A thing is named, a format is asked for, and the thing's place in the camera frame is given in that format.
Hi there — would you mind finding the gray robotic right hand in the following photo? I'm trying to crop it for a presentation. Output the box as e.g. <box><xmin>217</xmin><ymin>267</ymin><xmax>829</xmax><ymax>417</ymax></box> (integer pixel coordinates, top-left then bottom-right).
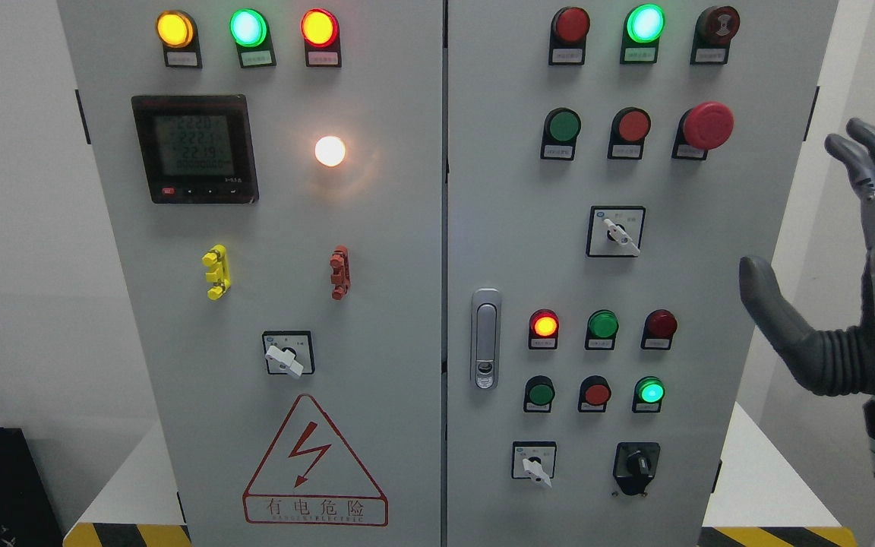
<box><xmin>739</xmin><ymin>118</ymin><xmax>875</xmax><ymax>396</ymax></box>

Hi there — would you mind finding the gray rotary switch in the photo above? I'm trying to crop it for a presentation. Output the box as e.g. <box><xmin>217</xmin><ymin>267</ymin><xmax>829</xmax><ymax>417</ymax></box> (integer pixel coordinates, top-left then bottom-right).
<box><xmin>586</xmin><ymin>205</ymin><xmax>646</xmax><ymax>258</ymax></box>
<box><xmin>511</xmin><ymin>441</ymin><xmax>557</xmax><ymax>489</ymax></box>

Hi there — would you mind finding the green lit push button lower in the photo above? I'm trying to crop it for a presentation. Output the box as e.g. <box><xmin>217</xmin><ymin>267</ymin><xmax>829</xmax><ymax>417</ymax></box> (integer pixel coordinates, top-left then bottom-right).
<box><xmin>632</xmin><ymin>376</ymin><xmax>665</xmax><ymax>413</ymax></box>

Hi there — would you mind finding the green indicator middle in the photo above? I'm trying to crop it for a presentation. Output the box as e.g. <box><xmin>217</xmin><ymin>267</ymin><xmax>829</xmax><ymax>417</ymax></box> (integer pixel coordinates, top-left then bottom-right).
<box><xmin>584</xmin><ymin>309</ymin><xmax>620</xmax><ymax>350</ymax></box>

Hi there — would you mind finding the red emergency stop mushroom button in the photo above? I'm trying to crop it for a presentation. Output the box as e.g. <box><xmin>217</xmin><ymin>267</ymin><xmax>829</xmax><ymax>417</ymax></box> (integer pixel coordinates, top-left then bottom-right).
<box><xmin>671</xmin><ymin>101</ymin><xmax>734</xmax><ymax>160</ymax></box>

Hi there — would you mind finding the red push button lower row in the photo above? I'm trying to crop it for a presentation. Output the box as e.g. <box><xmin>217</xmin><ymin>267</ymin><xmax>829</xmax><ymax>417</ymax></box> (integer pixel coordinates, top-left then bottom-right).
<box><xmin>577</xmin><ymin>376</ymin><xmax>611</xmax><ymax>413</ymax></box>

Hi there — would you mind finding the red push button row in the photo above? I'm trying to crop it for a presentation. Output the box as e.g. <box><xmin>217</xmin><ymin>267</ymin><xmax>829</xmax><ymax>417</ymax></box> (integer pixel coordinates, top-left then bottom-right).
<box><xmin>577</xmin><ymin>376</ymin><xmax>611</xmax><ymax>413</ymax></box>
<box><xmin>607</xmin><ymin>107</ymin><xmax>652</xmax><ymax>160</ymax></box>

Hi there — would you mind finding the gray cabinet right door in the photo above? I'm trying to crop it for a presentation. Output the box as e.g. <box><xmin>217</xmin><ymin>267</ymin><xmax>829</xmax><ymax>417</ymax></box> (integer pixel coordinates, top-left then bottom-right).
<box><xmin>447</xmin><ymin>1</ymin><xmax>836</xmax><ymax>546</ymax></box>

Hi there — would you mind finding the gray cabinet door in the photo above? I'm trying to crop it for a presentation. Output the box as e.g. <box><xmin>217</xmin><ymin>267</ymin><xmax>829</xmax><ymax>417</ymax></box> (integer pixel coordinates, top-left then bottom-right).
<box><xmin>58</xmin><ymin>1</ymin><xmax>444</xmax><ymax>546</ymax></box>
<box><xmin>447</xmin><ymin>1</ymin><xmax>836</xmax><ymax>546</ymax></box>

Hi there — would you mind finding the red lit indicator middle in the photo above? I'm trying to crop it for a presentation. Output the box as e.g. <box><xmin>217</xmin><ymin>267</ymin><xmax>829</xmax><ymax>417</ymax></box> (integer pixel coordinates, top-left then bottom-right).
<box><xmin>528</xmin><ymin>308</ymin><xmax>560</xmax><ymax>349</ymax></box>

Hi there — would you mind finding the red push button upper row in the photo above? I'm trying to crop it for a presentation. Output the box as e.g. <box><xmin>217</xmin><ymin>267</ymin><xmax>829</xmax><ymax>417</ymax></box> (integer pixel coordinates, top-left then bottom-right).
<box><xmin>607</xmin><ymin>107</ymin><xmax>652</xmax><ymax>160</ymax></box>

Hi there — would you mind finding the green push button lower row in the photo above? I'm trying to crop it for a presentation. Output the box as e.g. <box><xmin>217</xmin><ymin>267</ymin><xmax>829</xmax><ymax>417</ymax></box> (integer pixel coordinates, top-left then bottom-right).
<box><xmin>522</xmin><ymin>376</ymin><xmax>556</xmax><ymax>413</ymax></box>

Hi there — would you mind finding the green push button row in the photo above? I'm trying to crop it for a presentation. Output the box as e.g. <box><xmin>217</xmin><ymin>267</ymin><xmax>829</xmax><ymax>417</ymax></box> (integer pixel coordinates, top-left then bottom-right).
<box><xmin>539</xmin><ymin>107</ymin><xmax>581</xmax><ymax>160</ymax></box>
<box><xmin>522</xmin><ymin>376</ymin><xmax>556</xmax><ymax>413</ymax></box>

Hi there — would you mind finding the dark red buzzer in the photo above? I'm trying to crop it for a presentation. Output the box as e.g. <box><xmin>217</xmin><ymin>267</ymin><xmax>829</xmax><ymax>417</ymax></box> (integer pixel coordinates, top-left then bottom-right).
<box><xmin>690</xmin><ymin>5</ymin><xmax>741</xmax><ymax>65</ymax></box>

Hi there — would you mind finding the green push button upper row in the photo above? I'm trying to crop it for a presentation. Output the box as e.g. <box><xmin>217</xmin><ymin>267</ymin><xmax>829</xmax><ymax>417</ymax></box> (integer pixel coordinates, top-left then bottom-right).
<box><xmin>539</xmin><ymin>107</ymin><xmax>581</xmax><ymax>160</ymax></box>

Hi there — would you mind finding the green lit indicator top right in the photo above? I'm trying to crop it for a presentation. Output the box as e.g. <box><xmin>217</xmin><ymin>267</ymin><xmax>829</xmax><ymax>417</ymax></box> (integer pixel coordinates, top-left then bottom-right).
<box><xmin>619</xmin><ymin>3</ymin><xmax>665</xmax><ymax>65</ymax></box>

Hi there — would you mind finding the dark red indicator top right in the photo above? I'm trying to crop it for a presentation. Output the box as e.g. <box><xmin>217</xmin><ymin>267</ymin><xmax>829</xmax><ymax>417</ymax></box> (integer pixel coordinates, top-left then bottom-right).
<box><xmin>548</xmin><ymin>6</ymin><xmax>591</xmax><ymax>65</ymax></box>

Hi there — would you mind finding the red terminal clip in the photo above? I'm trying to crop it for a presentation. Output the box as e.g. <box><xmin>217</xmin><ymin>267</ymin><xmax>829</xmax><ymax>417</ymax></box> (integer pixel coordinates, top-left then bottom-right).
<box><xmin>329</xmin><ymin>245</ymin><xmax>351</xmax><ymax>301</ymax></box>

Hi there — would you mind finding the red electrical hazard warning sign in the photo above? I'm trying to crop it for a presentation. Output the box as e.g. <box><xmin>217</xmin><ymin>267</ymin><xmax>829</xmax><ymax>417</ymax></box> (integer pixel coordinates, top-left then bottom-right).
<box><xmin>242</xmin><ymin>394</ymin><xmax>389</xmax><ymax>526</ymax></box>

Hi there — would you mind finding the white glowing indicator lamp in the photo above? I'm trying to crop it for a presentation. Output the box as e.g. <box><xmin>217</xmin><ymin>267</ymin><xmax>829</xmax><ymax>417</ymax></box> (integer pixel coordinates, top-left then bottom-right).
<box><xmin>314</xmin><ymin>135</ymin><xmax>347</xmax><ymax>169</ymax></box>

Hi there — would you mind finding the gray cabinet left door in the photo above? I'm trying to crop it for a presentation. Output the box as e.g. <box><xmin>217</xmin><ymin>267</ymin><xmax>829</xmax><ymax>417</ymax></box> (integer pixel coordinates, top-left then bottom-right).
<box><xmin>58</xmin><ymin>1</ymin><xmax>444</xmax><ymax>546</ymax></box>

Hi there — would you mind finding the red indicator light top left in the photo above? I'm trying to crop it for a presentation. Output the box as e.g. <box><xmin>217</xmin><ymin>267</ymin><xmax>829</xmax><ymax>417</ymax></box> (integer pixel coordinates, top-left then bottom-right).
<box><xmin>301</xmin><ymin>9</ymin><xmax>343</xmax><ymax>67</ymax></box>

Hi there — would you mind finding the yellow terminal clip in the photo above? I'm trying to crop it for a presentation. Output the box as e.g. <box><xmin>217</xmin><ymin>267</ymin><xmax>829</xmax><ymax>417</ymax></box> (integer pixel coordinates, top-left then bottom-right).
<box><xmin>201</xmin><ymin>245</ymin><xmax>232</xmax><ymax>301</ymax></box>

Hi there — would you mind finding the green indicator light top left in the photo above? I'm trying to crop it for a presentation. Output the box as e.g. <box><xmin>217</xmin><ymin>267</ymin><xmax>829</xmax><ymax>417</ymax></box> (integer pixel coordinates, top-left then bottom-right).
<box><xmin>229</xmin><ymin>8</ymin><xmax>276</xmax><ymax>68</ymax></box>

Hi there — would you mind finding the black digital power meter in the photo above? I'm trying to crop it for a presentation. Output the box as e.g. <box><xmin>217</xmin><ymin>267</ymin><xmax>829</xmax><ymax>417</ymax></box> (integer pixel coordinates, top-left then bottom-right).
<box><xmin>131</xmin><ymin>94</ymin><xmax>258</xmax><ymax>204</ymax></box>

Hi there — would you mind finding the yellow indicator light top left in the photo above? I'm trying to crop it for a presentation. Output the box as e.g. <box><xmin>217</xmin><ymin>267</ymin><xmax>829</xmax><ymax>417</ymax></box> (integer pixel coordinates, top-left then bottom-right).
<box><xmin>156</xmin><ymin>10</ymin><xmax>202</xmax><ymax>69</ymax></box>

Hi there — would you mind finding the black rotary selector switch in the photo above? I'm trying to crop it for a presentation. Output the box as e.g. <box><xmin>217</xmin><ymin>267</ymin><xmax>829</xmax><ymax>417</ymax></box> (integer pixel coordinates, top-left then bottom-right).
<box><xmin>612</xmin><ymin>442</ymin><xmax>661</xmax><ymax>496</ymax></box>

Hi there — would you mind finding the silver cabinet door handle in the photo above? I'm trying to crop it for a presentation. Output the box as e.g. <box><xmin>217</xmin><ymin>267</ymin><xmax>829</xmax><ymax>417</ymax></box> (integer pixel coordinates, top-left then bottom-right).
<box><xmin>469</xmin><ymin>288</ymin><xmax>501</xmax><ymax>389</ymax></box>

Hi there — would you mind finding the gray rotary switch left door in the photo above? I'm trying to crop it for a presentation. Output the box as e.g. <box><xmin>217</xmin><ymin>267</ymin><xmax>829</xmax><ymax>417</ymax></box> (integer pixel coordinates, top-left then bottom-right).
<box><xmin>261</xmin><ymin>331</ymin><xmax>315</xmax><ymax>378</ymax></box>

